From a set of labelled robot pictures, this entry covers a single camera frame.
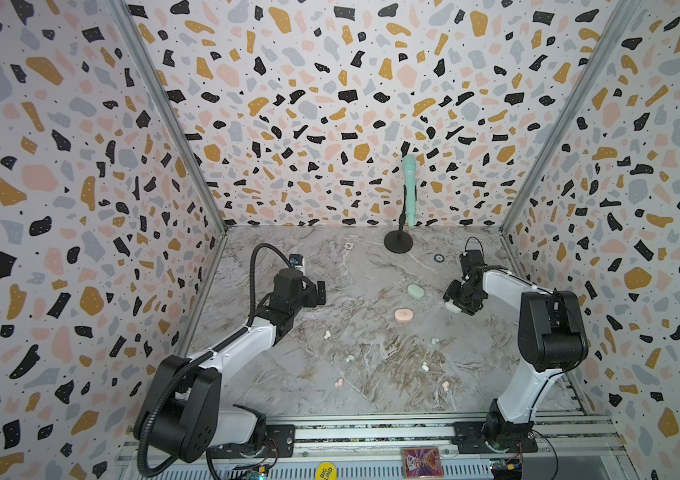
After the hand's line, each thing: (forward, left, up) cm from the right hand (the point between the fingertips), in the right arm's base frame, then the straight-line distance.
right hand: (452, 295), depth 98 cm
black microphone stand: (+26, +16, -2) cm, 30 cm away
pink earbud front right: (-27, +6, -3) cm, 28 cm away
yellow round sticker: (-47, +38, -1) cm, 60 cm away
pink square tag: (-46, +15, -1) cm, 48 cm away
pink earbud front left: (-28, +35, -2) cm, 45 cm away
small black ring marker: (+19, +1, -4) cm, 19 cm away
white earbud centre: (-22, +12, -2) cm, 25 cm away
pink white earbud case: (-7, +16, -2) cm, 18 cm away
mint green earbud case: (+4, +11, -4) cm, 13 cm away
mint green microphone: (+32, +15, +28) cm, 45 cm away
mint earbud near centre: (-20, +33, -3) cm, 38 cm away
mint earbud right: (-14, +8, -3) cm, 17 cm away
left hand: (-2, +44, +12) cm, 46 cm away
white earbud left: (-13, +40, -2) cm, 42 cm away
